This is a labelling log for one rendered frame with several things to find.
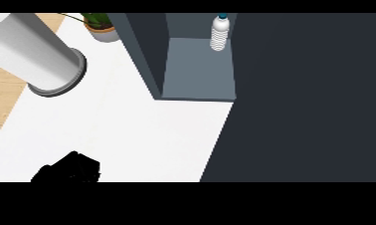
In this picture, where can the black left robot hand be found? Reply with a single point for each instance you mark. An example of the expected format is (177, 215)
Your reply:
(71, 170)

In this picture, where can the dark grey cabinet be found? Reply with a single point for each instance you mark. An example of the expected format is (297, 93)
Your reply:
(186, 66)

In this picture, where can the clear plastic water bottle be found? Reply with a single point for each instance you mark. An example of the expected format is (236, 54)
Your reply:
(220, 35)

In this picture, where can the dark grey cabinet door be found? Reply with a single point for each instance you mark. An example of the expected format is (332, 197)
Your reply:
(302, 103)

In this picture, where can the potted green plant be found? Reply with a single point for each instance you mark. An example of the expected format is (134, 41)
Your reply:
(102, 28)

